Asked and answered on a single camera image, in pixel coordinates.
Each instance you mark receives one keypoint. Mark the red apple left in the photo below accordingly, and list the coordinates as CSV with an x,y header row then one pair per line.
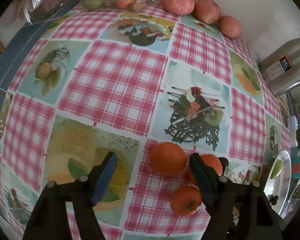
x,y
178,7

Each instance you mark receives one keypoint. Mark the red apple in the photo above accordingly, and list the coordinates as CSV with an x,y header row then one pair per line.
x,y
230,27
207,11
178,7

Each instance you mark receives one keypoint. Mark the green fruit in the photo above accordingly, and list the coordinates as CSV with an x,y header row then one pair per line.
x,y
277,167

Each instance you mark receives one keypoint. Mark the round stainless steel plate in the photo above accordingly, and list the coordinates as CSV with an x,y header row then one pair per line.
x,y
281,184

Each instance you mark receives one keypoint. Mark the glass fruit bowl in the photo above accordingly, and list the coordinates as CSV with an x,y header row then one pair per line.
x,y
130,5

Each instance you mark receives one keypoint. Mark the orange tangerine with stem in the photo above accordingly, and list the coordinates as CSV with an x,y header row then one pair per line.
x,y
186,200

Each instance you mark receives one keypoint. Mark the red apple right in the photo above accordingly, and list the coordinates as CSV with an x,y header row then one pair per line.
x,y
230,27

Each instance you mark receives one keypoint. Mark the dark heart-shaped plum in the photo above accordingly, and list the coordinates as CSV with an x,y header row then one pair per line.
x,y
274,200

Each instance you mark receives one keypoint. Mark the red apple middle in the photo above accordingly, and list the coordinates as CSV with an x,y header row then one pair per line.
x,y
207,11

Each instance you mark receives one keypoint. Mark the white power strip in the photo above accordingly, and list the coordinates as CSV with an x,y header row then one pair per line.
x,y
293,127

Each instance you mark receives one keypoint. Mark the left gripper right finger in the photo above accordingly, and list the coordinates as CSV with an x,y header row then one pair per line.
x,y
237,211

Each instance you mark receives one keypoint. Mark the dark round plum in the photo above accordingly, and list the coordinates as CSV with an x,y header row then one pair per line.
x,y
225,164

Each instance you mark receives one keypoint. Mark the blue under tablecloth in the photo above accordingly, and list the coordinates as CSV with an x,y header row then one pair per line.
x,y
19,47

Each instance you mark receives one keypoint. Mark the stainless steel thermos jug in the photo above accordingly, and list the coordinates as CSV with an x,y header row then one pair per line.
x,y
281,69

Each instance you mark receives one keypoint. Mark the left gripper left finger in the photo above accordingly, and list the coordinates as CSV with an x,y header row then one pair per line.
x,y
49,218

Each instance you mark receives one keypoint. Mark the checkered fruit tablecloth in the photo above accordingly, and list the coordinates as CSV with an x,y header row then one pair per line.
x,y
109,80

